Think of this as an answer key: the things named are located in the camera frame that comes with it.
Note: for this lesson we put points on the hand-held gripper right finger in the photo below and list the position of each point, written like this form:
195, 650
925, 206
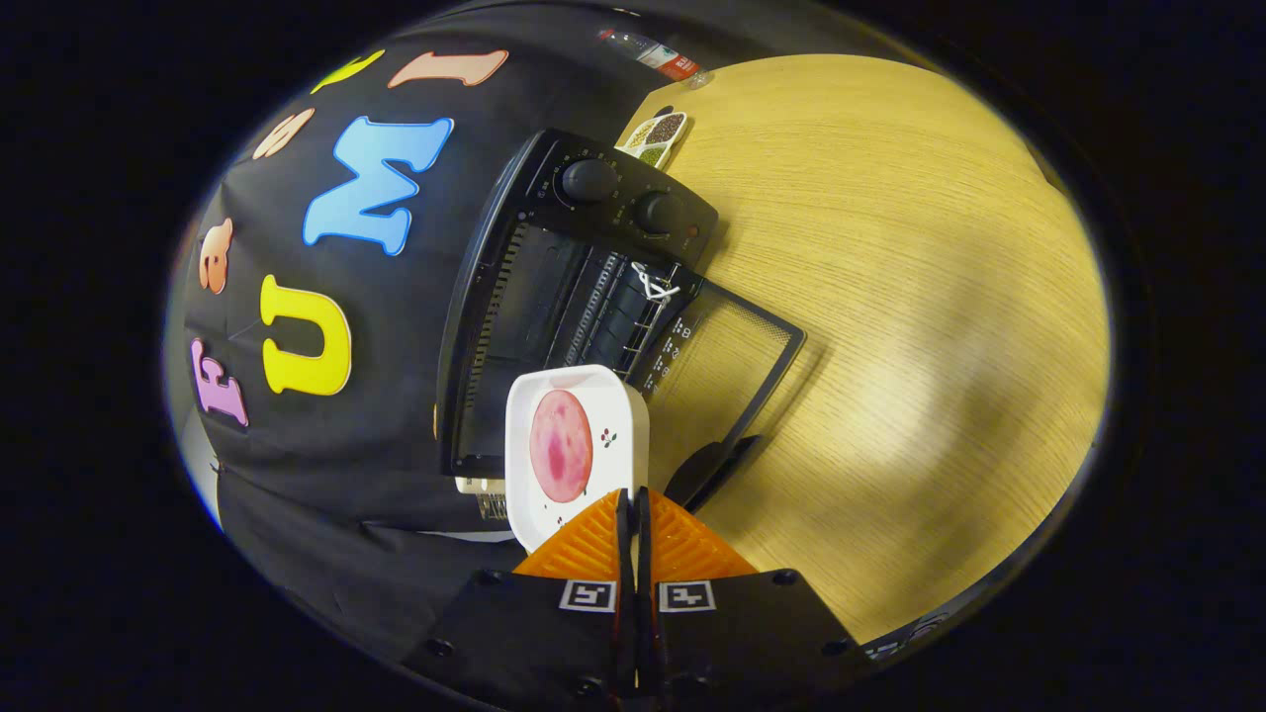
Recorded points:
732, 638

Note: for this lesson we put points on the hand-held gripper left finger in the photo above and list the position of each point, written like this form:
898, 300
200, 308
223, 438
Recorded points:
554, 643

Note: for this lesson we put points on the pink ham slice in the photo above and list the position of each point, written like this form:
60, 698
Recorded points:
561, 445

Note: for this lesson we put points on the white square plate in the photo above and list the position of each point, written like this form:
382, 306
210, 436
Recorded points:
621, 405

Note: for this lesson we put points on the toaster oven glass door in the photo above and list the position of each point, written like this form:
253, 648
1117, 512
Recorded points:
781, 341

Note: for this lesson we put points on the black toaster oven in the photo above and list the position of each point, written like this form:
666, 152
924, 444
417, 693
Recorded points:
514, 287

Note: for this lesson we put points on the white pop-up toaster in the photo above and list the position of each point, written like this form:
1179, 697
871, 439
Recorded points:
475, 485

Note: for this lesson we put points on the metal oven rack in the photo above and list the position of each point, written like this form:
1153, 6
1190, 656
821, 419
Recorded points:
618, 307

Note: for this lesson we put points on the white divided dish of beans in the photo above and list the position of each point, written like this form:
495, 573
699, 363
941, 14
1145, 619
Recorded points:
655, 136

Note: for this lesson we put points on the clear water bottle red label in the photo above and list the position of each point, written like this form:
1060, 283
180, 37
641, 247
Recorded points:
673, 61

